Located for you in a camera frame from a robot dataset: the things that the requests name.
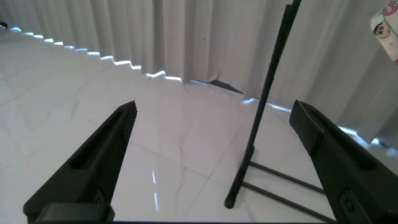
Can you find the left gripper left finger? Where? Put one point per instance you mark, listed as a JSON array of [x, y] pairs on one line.
[[84, 180]]

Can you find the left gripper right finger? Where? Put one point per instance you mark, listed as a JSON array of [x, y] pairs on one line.
[[351, 180]]

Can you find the cream printed garment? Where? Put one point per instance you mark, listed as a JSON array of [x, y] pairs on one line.
[[387, 28]]

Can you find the black clothes rack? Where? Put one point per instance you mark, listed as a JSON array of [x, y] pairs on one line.
[[270, 77]]

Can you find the white curtain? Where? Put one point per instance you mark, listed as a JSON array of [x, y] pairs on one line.
[[217, 37]]

